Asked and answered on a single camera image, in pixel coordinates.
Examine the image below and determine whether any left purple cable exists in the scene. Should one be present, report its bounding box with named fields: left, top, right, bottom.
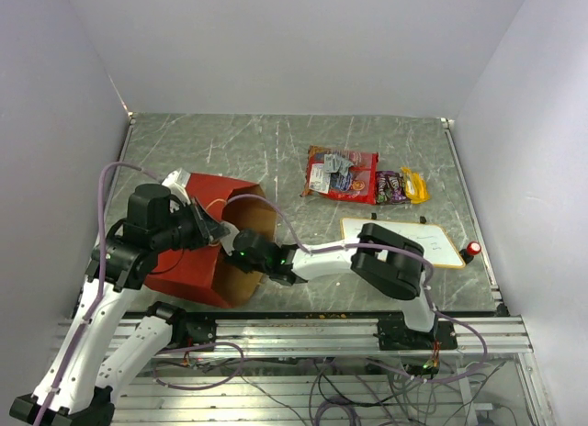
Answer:
left=31, top=161, right=162, bottom=426

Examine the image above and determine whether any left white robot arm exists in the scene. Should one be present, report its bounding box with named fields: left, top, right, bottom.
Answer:
left=9, top=184, right=235, bottom=425

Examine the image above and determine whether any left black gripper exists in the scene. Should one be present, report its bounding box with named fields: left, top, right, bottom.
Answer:
left=152, top=194, right=230, bottom=252

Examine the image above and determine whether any silver green snack wrapper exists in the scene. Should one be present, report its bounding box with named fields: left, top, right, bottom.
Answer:
left=323, top=153, right=354, bottom=177

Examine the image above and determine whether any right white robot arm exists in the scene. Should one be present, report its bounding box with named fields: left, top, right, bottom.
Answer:
left=226, top=221, right=437, bottom=349

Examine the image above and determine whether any red paper bag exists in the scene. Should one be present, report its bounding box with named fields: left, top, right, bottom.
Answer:
left=145, top=173, right=277, bottom=308

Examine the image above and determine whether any small whiteboard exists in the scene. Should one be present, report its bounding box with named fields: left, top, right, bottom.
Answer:
left=341, top=218, right=466, bottom=269

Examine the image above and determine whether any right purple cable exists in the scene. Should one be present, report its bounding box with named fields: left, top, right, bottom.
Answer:
left=225, top=193, right=489, bottom=386

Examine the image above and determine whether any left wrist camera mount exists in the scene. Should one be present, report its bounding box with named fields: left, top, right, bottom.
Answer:
left=162, top=168, right=191, bottom=204

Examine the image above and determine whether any aluminium rail frame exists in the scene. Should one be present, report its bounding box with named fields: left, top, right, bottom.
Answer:
left=40, top=313, right=552, bottom=426

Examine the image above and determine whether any brown purple chocolate pack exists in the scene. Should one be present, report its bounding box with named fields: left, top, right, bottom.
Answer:
left=375, top=171, right=410, bottom=205

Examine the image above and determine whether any red emergency stop button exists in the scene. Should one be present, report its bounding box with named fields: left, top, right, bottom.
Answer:
left=459, top=241, right=482, bottom=264

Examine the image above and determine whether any purple cable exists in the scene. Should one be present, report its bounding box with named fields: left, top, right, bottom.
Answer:
left=31, top=161, right=162, bottom=426
left=225, top=193, right=489, bottom=386

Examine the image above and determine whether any red candy bag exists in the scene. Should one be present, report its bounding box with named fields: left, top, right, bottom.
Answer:
left=301, top=145, right=379, bottom=205

